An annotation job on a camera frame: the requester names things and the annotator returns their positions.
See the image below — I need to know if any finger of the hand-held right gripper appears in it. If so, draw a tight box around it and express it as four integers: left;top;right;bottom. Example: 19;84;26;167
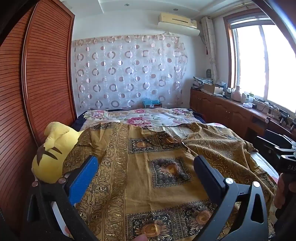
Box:
255;135;296;156

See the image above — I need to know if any strawberry print bed sheet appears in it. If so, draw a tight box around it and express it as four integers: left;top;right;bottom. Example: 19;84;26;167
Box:
52;122;280;239

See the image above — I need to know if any yellow plush toy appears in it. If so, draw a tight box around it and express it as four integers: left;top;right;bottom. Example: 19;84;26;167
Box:
32;122;85;184

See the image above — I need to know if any sheer circle-patterned curtain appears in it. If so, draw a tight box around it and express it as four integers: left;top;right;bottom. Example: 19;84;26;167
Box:
72;35;188;111

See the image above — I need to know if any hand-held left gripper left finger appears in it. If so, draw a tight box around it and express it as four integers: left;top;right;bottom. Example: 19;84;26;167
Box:
25;155;100;241

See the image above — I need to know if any person's right hand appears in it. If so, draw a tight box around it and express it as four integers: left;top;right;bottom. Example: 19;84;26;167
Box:
274;173;289;209

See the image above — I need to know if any blue tissue box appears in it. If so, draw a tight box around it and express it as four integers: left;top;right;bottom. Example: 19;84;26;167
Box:
142;97;163;108

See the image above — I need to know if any low wooden cabinet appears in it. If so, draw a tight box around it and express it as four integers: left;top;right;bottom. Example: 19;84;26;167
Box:
190;88;296;145

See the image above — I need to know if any white jug bottle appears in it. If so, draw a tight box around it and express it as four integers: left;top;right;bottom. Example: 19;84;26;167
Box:
232;86;242;102

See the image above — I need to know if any cardboard box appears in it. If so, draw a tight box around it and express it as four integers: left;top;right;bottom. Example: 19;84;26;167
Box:
201;83;224;96

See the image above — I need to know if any wooden framed window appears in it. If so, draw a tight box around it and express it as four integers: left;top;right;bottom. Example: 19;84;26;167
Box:
223;9;296;114

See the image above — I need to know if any small black tripod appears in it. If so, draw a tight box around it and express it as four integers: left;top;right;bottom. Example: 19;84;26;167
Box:
279;111;291;126

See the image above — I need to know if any white window drape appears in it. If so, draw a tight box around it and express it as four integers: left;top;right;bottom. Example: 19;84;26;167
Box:
201;16;219;80

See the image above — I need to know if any red-brown louvered wardrobe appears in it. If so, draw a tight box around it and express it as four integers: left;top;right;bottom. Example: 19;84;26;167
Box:
0;0;77;209

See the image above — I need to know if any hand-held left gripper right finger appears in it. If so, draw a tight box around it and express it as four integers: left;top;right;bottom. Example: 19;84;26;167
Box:
194;155;269;241

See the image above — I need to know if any floral blanket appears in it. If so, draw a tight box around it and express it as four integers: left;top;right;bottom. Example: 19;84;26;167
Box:
77;108;208;135

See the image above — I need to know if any wall air conditioner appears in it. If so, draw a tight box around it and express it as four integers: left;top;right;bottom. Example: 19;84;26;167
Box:
158;13;201;37

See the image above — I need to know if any mustard patterned shirt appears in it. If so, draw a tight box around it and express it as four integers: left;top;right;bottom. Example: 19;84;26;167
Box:
62;122;278;241

